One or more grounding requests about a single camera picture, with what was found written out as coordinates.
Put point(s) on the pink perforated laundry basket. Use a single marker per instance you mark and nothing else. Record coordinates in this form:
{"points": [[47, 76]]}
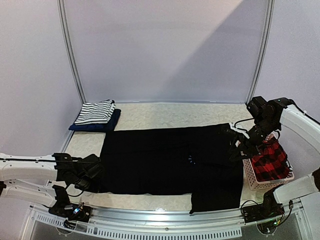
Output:
{"points": [[254, 184]]}

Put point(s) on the left aluminium corner post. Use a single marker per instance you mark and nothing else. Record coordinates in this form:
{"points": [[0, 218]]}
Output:
{"points": [[61, 5]]}

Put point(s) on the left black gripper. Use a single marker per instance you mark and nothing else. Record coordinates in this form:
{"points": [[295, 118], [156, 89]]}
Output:
{"points": [[95, 187]]}

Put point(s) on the black white striped tank top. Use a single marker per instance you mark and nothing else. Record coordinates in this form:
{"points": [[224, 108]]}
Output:
{"points": [[95, 112]]}

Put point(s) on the aluminium front rail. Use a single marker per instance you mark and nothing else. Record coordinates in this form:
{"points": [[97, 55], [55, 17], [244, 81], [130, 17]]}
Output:
{"points": [[124, 224]]}

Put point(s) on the aluminium corner post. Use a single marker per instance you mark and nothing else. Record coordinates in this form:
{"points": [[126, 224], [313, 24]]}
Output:
{"points": [[262, 49], [61, 5]]}

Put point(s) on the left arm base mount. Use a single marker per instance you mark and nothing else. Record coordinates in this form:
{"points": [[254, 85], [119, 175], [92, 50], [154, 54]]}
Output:
{"points": [[64, 208]]}

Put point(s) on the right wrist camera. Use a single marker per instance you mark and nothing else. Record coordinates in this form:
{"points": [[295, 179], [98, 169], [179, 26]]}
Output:
{"points": [[232, 129]]}

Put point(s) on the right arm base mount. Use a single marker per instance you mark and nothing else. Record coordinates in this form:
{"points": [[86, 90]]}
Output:
{"points": [[269, 208]]}

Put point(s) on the red black plaid shirt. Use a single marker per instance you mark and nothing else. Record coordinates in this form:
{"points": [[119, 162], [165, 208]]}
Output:
{"points": [[272, 162]]}

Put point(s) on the folded blue garment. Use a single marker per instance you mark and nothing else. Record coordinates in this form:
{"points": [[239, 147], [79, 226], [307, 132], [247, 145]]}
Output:
{"points": [[99, 127]]}

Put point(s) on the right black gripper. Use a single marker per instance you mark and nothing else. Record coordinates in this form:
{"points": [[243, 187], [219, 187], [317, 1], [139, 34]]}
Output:
{"points": [[241, 149]]}

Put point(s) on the black garment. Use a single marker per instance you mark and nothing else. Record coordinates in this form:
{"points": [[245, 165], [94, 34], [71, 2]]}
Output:
{"points": [[174, 161]]}

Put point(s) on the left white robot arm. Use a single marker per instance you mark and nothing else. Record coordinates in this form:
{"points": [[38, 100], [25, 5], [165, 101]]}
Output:
{"points": [[45, 179]]}

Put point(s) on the right aluminium corner post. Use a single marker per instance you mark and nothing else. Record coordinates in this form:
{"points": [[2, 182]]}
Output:
{"points": [[262, 49]]}

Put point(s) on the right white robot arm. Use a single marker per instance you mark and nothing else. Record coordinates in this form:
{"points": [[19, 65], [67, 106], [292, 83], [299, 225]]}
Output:
{"points": [[270, 116]]}

